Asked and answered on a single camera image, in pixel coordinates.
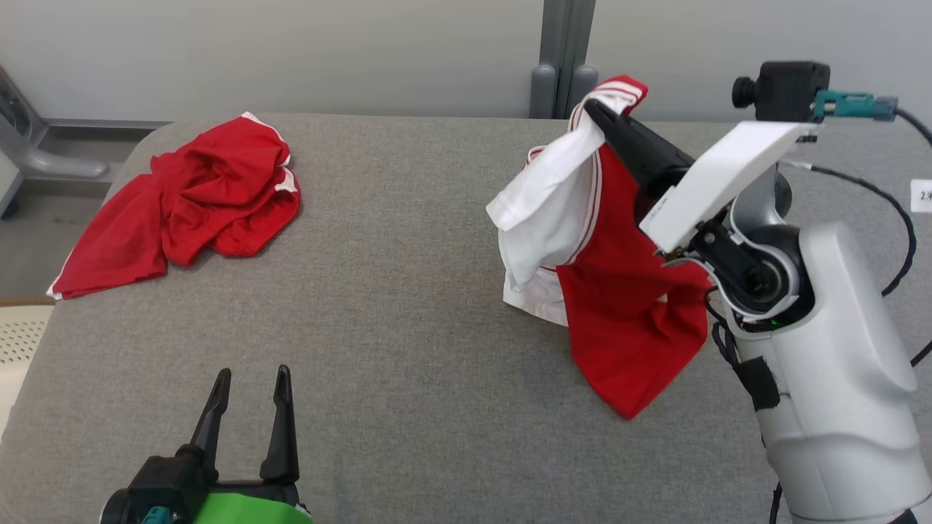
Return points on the white perforated laundry basket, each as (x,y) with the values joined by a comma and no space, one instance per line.
(18,349)

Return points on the grey partition post with feet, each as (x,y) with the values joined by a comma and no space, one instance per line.
(566,58)

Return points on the white paper label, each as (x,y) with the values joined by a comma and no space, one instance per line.
(922,196)

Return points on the white and grey right robot arm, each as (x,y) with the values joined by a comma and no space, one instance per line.
(837,364)

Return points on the grey metal frame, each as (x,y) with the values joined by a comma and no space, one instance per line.
(44,164)

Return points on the red and white basketball jersey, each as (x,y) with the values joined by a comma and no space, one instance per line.
(619,313)

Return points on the crumpled red garment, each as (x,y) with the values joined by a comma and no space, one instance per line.
(218,182)

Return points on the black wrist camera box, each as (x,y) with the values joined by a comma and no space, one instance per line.
(790,87)

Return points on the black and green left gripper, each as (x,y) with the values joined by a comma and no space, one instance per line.
(218,506)

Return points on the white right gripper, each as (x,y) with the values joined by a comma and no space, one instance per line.
(721,175)

